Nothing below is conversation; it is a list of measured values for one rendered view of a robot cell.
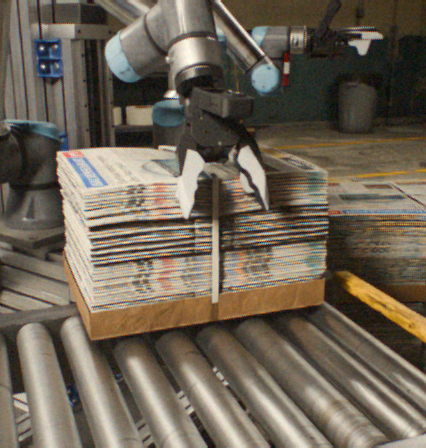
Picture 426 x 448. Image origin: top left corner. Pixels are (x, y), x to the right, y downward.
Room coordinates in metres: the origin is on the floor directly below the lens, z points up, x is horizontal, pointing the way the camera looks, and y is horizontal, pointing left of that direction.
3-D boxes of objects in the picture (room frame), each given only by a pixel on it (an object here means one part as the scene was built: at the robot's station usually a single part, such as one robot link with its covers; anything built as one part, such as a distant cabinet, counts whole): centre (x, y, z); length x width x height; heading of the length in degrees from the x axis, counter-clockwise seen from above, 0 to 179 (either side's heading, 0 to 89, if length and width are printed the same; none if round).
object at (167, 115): (1.82, 0.12, 0.98); 0.13 x 0.12 x 0.14; 171
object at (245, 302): (1.05, -0.05, 0.83); 0.29 x 0.16 x 0.04; 20
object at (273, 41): (1.90, -0.16, 1.21); 0.11 x 0.08 x 0.09; 81
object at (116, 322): (0.98, 0.15, 0.83); 0.29 x 0.16 x 0.04; 20
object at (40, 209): (1.40, 0.40, 0.87); 0.15 x 0.15 x 0.10
